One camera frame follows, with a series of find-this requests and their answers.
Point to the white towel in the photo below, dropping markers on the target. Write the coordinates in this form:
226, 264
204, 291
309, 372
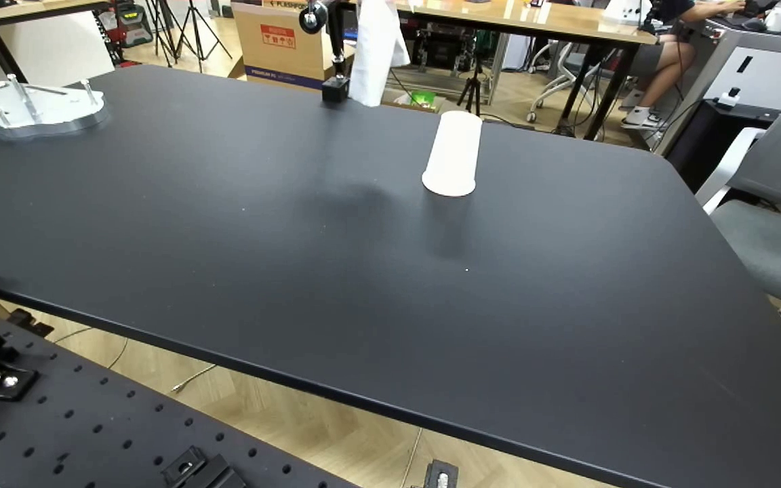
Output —
378, 50

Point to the white paper cup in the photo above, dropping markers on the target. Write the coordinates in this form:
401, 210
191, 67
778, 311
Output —
452, 168

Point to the black tripod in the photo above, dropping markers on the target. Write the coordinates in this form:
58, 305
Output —
473, 86

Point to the cardboard box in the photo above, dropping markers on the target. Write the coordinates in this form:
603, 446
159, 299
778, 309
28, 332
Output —
275, 47

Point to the wooden work table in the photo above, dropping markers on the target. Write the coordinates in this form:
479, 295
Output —
553, 20

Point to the seated person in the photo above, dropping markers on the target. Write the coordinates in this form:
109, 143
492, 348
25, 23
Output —
667, 59

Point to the black perforated breadboard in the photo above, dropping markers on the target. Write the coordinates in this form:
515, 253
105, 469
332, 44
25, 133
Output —
75, 423

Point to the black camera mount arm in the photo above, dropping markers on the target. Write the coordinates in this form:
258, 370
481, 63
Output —
329, 20

